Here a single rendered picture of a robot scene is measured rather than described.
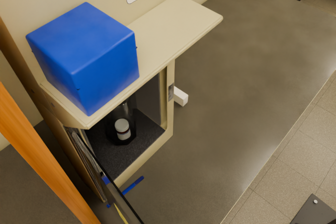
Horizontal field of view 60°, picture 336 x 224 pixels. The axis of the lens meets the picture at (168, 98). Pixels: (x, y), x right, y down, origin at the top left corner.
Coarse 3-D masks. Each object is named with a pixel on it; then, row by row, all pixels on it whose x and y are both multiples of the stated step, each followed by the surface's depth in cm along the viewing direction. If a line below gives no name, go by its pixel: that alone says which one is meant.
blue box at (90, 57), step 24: (48, 24) 38; (72, 24) 38; (96, 24) 38; (120, 24) 38; (48, 48) 35; (72, 48) 35; (96, 48) 35; (120, 48) 37; (48, 72) 40; (72, 72) 33; (96, 72) 36; (120, 72) 40; (72, 96) 39; (96, 96) 38
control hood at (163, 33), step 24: (168, 0) 56; (144, 24) 52; (168, 24) 52; (192, 24) 52; (216, 24) 53; (144, 48) 48; (168, 48) 48; (144, 72) 45; (48, 96) 44; (120, 96) 42; (72, 120) 42; (96, 120) 40
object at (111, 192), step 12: (72, 132) 53; (84, 156) 54; (96, 168) 48; (96, 180) 65; (108, 180) 47; (108, 192) 52; (108, 204) 82; (120, 204) 45; (120, 216) 61; (132, 216) 44
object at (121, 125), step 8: (128, 104) 80; (112, 112) 78; (120, 112) 79; (128, 112) 82; (104, 120) 83; (112, 120) 81; (120, 120) 82; (128, 120) 85; (112, 128) 85; (120, 128) 85; (128, 128) 87; (112, 136) 89; (120, 136) 88; (128, 136) 90
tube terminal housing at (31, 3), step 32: (0, 0) 33; (32, 0) 36; (64, 0) 39; (96, 0) 44; (160, 0) 56; (0, 32) 39; (32, 64) 41; (32, 96) 55; (160, 96) 85; (96, 192) 85
